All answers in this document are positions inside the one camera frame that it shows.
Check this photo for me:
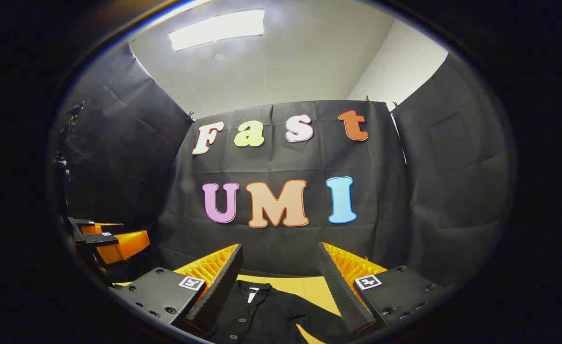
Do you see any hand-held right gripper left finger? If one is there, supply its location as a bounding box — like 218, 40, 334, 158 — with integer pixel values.
109, 243, 243, 335

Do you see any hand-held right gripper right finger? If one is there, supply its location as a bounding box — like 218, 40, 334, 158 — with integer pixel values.
317, 241, 454, 335

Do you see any black shirt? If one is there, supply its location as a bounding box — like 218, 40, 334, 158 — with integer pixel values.
205, 280, 358, 344

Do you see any black backdrop cloth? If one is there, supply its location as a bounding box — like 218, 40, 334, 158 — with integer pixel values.
54, 43, 516, 287

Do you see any ceiling light panel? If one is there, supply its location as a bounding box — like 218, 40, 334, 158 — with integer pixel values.
169, 9, 266, 52

